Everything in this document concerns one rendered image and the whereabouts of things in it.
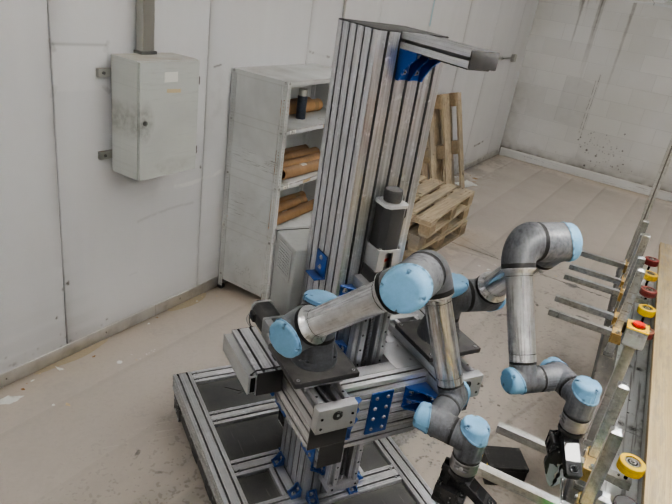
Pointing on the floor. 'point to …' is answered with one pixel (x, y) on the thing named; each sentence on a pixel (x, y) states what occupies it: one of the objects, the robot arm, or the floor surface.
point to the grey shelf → (306, 78)
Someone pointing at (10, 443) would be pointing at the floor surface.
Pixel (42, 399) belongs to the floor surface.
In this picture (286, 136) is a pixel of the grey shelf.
